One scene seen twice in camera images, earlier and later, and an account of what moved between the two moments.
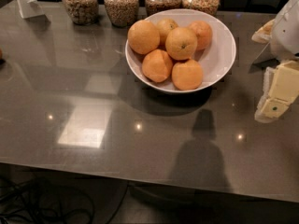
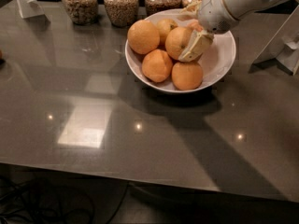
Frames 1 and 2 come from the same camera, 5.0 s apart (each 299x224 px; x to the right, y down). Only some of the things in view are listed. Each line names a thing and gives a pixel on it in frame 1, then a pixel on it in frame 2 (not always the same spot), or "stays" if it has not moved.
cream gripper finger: [279, 91] to [199, 42]
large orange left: [143, 36] stays
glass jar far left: [81, 4] stays
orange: [180, 44] stays
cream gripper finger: [264, 34] to [192, 8]
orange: [186, 76] stays
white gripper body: [286, 36] to [214, 12]
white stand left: [27, 4] stays
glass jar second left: [121, 3] stays
